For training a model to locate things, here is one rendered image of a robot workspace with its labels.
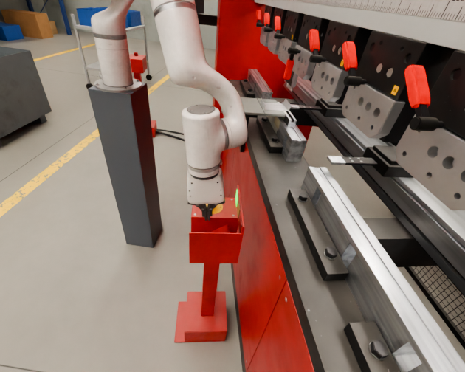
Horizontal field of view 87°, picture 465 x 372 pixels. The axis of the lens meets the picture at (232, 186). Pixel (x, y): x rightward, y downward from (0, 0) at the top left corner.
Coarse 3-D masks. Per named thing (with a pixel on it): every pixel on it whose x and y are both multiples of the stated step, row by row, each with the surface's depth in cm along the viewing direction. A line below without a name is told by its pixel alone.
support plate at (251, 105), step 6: (246, 102) 108; (252, 102) 109; (264, 102) 110; (270, 102) 111; (276, 102) 112; (246, 108) 101; (252, 108) 102; (258, 108) 103; (252, 114) 99; (258, 114) 100; (264, 114) 100; (270, 114) 100; (276, 114) 100; (282, 114) 101
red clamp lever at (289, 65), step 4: (292, 48) 79; (296, 48) 80; (288, 52) 80; (292, 52) 80; (296, 52) 80; (292, 56) 81; (288, 60) 82; (292, 60) 82; (288, 64) 82; (292, 64) 82; (288, 68) 83; (292, 68) 83; (284, 72) 85; (288, 72) 84; (284, 76) 84; (288, 76) 84
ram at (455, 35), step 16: (256, 0) 147; (272, 0) 114; (288, 0) 94; (320, 16) 68; (336, 16) 61; (352, 16) 54; (368, 16) 49; (384, 16) 45; (400, 16) 41; (416, 16) 38; (400, 32) 41; (416, 32) 38; (432, 32) 36; (448, 32) 33; (464, 32) 31; (464, 48) 31
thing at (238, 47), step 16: (224, 0) 151; (240, 0) 151; (224, 16) 156; (240, 16) 157; (224, 32) 161; (240, 32) 162; (256, 32) 163; (224, 48) 167; (240, 48) 168; (256, 48) 169; (224, 64) 173; (240, 64) 174; (256, 64) 175; (272, 64) 176; (272, 80) 183; (272, 96) 191; (288, 96) 192; (304, 128) 211
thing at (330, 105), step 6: (318, 102) 113; (324, 102) 110; (330, 102) 109; (294, 108) 108; (300, 108) 109; (306, 108) 109; (312, 108) 109; (318, 108) 110; (324, 108) 108; (330, 108) 106; (336, 108) 106; (324, 114) 108; (330, 114) 107; (336, 114) 108; (342, 114) 108
